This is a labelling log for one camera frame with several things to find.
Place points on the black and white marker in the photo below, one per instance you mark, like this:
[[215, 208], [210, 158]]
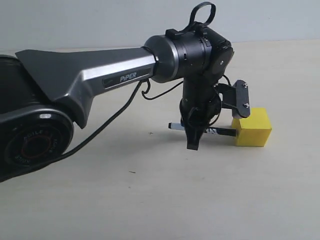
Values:
[[210, 130]]

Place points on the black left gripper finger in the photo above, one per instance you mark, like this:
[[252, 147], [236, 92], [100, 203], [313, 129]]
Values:
[[194, 123]]

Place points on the yellow cube block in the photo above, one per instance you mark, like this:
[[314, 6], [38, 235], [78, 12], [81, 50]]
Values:
[[254, 130]]

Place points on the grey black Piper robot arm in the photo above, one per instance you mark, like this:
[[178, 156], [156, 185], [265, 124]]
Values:
[[44, 94]]

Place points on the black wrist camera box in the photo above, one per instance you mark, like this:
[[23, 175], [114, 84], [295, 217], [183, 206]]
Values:
[[235, 98]]

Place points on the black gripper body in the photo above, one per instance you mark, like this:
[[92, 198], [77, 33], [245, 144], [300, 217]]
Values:
[[201, 105]]

